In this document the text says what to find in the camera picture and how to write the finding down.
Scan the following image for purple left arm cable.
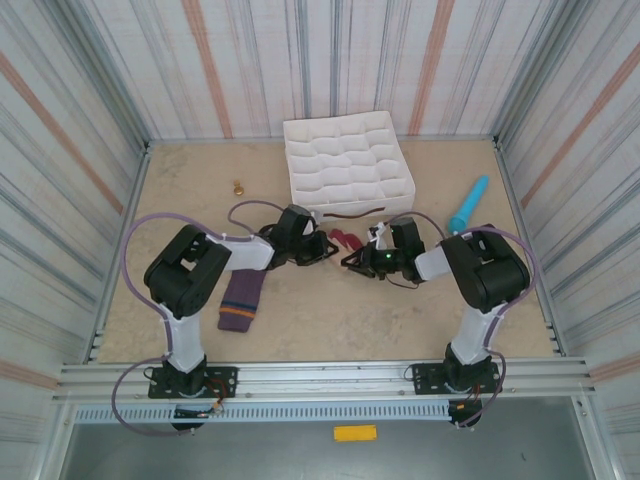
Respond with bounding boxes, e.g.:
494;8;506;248
110;199;291;439

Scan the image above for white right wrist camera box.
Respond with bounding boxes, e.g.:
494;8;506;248
368;221;394;250

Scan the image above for brown organizer strap handle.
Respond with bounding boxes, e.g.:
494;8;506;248
322;204;387;221

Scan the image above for yellow label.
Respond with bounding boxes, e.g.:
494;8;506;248
333;424;378;443

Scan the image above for grey slotted cable duct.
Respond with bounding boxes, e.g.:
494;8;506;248
73;402;451;424

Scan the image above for purple striped sock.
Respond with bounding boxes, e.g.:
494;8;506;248
216;268;267;334

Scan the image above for blue plastic tube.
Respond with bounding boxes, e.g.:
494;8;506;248
447;175;491;236

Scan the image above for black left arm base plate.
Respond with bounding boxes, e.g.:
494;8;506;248
148;365;239;400

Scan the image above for dark red sock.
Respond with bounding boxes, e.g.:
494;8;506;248
327;228;364;261

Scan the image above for white fabric organizer box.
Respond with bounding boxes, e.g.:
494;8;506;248
282;110;417;225

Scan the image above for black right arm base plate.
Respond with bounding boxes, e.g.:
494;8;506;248
409;363;503;399

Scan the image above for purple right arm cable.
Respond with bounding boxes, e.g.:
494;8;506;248
382;212;542;430

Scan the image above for aluminium mounting rail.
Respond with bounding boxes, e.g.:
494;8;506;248
52;355;599;404

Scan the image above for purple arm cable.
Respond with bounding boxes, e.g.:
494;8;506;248
382;212;542;430
110;199;291;439

